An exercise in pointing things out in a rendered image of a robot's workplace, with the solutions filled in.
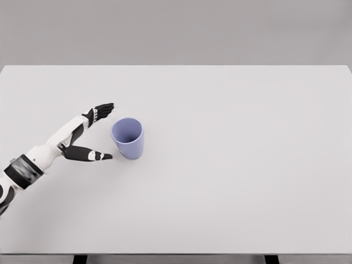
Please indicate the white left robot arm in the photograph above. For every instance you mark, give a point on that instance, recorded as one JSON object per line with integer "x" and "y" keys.
{"x": 26, "y": 169}

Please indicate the lavender blue plastic cup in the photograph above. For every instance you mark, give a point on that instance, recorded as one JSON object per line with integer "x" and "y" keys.
{"x": 132, "y": 145}

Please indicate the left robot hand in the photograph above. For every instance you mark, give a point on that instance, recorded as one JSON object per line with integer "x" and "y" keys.
{"x": 66, "y": 132}

